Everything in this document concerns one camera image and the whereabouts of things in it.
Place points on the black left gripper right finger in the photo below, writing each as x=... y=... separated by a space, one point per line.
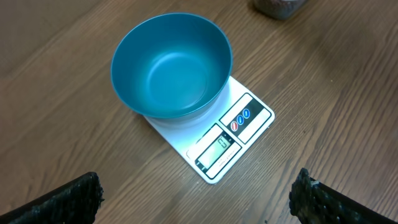
x=313 y=202

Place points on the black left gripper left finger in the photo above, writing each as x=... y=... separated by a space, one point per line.
x=74 y=202

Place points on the white digital kitchen scale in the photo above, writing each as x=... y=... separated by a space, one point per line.
x=212 y=141

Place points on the teal blue bowl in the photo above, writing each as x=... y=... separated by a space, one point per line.
x=171 y=65

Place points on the clear plastic bean container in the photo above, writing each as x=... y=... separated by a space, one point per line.
x=278 y=9

